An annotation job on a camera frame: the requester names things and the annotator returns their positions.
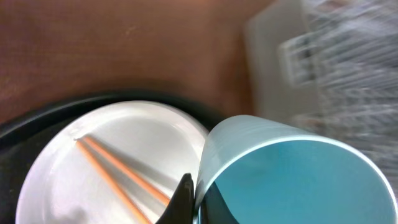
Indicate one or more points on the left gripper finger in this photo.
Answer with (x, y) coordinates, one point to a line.
(180, 208)

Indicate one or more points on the blue cup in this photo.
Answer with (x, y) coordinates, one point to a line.
(254, 170)

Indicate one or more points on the grey plate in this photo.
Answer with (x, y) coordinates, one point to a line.
(159, 142)

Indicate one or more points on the wooden chopstick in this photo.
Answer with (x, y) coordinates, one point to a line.
(131, 206)
(134, 176)

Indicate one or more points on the grey dishwasher rack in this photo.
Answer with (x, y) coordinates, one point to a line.
(330, 67)

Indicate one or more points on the round black serving tray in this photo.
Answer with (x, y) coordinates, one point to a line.
(24, 137)

